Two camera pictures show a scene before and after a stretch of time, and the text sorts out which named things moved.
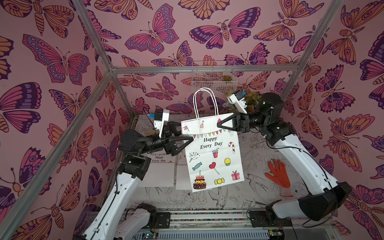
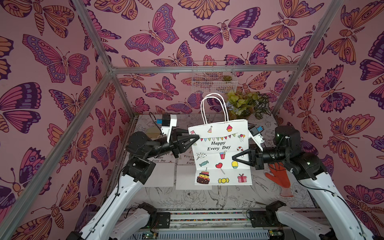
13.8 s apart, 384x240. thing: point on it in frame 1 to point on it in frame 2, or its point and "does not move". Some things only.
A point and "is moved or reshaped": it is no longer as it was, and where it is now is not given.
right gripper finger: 228,118 to 248,151
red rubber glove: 280,177 does not move
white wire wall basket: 222,82 does not move
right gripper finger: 227,127 to 244,162
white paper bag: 214,157 is moved or reshaped
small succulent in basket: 227,78 does not move
